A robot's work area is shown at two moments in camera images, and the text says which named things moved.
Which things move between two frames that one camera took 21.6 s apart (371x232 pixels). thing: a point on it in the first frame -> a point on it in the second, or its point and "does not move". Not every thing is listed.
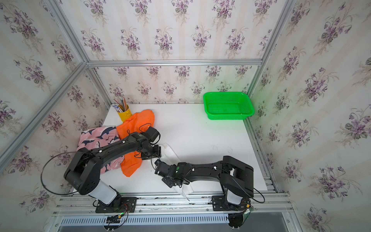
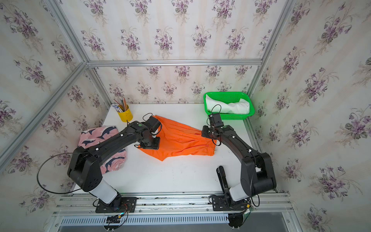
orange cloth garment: [139, 122] -> [178, 140]
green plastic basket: [227, 106] does not move
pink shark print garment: [94, 138] does not move
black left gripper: [157, 152] -> [156, 146]
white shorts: [168, 157] -> [213, 105]
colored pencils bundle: [123, 104] does not move
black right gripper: [168, 183] -> [203, 131]
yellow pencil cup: [125, 115] does not move
